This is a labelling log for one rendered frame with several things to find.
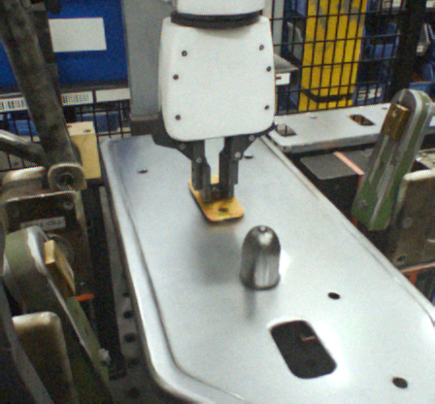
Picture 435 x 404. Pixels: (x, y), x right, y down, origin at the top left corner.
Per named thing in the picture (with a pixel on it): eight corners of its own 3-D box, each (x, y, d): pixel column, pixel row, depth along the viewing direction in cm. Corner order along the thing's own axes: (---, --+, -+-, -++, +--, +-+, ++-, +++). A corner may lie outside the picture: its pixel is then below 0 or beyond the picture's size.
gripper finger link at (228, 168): (228, 138, 46) (227, 199, 49) (260, 134, 47) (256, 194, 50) (217, 125, 49) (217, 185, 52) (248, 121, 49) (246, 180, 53)
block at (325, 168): (364, 339, 74) (399, 174, 60) (297, 356, 71) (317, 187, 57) (333, 297, 82) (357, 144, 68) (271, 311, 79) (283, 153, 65)
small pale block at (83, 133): (127, 377, 68) (95, 132, 50) (102, 384, 67) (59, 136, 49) (124, 357, 71) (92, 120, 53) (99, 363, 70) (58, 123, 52)
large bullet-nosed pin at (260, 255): (284, 300, 40) (289, 233, 37) (248, 308, 40) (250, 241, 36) (269, 276, 43) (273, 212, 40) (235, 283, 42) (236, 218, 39)
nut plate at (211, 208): (246, 215, 48) (246, 204, 47) (208, 221, 47) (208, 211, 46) (219, 176, 55) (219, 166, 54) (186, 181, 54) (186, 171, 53)
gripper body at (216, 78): (163, 13, 37) (171, 150, 42) (289, 6, 39) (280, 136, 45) (146, -3, 43) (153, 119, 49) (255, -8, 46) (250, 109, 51)
